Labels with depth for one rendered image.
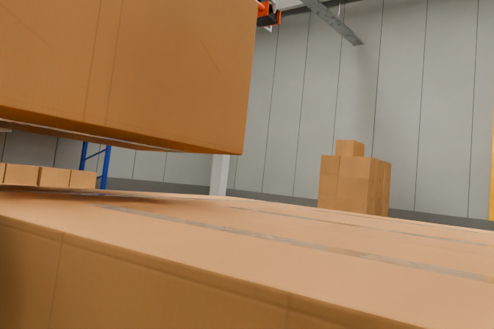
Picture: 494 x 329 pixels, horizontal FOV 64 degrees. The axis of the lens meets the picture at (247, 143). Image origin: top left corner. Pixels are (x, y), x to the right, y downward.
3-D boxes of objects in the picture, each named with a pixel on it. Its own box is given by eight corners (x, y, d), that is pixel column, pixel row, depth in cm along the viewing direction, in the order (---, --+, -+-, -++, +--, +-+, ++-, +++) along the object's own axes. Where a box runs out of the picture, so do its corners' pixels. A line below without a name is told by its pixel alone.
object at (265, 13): (267, 14, 132) (268, 0, 132) (249, 17, 136) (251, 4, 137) (280, 24, 138) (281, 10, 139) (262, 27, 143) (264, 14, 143)
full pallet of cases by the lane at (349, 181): (364, 230, 705) (372, 135, 723) (314, 222, 768) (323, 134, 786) (387, 229, 799) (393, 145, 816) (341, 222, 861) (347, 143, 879)
